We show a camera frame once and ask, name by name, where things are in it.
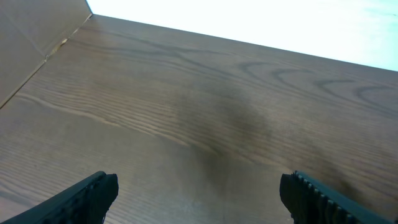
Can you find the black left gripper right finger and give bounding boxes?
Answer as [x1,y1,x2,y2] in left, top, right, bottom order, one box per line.
[279,170,392,224]

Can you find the brown cardboard side panel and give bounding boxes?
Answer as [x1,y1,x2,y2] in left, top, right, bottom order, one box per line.
[1,0,92,106]

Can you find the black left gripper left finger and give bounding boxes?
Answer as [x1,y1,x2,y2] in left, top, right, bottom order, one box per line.
[2,171,119,224]

